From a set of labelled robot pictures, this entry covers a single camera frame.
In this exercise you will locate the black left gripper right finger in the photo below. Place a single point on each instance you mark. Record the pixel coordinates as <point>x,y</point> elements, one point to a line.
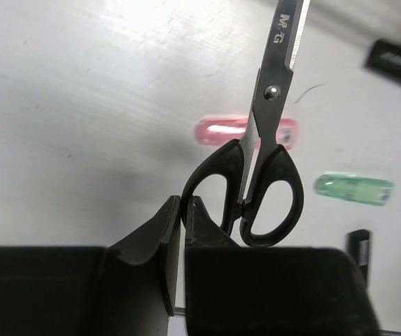
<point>234,290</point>

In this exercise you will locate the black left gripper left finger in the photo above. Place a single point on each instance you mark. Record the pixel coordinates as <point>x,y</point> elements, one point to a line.
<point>128,288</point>

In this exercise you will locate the black handled scissors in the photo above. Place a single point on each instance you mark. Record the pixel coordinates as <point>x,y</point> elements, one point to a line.
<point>256,160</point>

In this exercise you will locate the green cap black highlighter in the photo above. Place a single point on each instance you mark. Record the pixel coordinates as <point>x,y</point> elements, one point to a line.
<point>358,246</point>

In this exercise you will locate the pink transparent correction tape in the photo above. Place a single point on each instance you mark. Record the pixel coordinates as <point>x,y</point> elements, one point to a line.
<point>217,131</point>

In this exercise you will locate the green transparent correction tape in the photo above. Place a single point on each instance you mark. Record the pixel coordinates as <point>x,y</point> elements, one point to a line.
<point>354,188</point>

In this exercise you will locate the orange cap black highlighter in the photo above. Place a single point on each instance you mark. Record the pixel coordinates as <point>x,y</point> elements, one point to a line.
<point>384,58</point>

